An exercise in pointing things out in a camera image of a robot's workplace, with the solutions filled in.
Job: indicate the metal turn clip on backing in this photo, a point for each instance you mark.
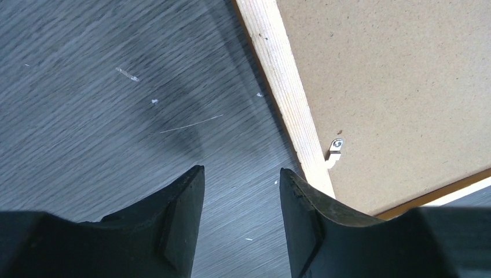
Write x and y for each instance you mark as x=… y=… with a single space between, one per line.
x=334 y=153

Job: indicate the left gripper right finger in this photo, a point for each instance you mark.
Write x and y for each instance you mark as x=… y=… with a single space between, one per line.
x=326 y=238

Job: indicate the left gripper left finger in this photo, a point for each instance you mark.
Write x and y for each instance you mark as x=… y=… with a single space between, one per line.
x=154 y=237

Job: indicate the orange wooden picture frame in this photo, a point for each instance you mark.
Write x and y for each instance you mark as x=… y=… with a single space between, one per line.
x=284 y=96

